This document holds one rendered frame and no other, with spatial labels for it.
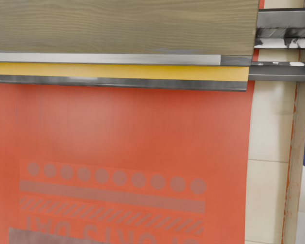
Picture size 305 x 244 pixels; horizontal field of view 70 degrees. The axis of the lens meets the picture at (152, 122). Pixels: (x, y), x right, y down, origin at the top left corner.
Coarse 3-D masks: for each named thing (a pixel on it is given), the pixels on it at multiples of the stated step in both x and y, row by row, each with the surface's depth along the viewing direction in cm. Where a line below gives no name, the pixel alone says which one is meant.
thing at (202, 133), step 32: (128, 96) 32; (160, 96) 31; (192, 96) 31; (224, 96) 30; (128, 128) 32; (160, 128) 32; (192, 128) 31; (224, 128) 30; (128, 160) 33; (160, 160) 32; (192, 160) 31; (224, 160) 30; (224, 192) 31; (224, 224) 31
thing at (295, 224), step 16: (304, 0) 28; (304, 96) 26; (304, 112) 26; (304, 128) 26; (304, 144) 26; (288, 176) 29; (304, 176) 26; (288, 192) 29; (304, 192) 26; (288, 208) 28; (304, 208) 26; (288, 224) 28; (304, 224) 26; (288, 240) 28; (304, 240) 26
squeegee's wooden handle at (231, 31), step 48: (0, 0) 23; (48, 0) 22; (96, 0) 21; (144, 0) 21; (192, 0) 20; (240, 0) 19; (0, 48) 24; (48, 48) 23; (96, 48) 22; (144, 48) 22; (192, 48) 21; (240, 48) 20
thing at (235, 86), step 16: (0, 80) 26; (16, 80) 26; (32, 80) 26; (48, 80) 25; (64, 80) 25; (80, 80) 25; (96, 80) 24; (112, 80) 24; (128, 80) 24; (144, 80) 23; (160, 80) 23; (176, 80) 23; (192, 80) 22; (208, 80) 22
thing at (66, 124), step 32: (0, 96) 36; (32, 96) 35; (64, 96) 34; (96, 96) 33; (0, 128) 36; (32, 128) 35; (64, 128) 34; (96, 128) 33; (0, 160) 36; (64, 160) 35; (96, 160) 34; (0, 192) 37; (0, 224) 37
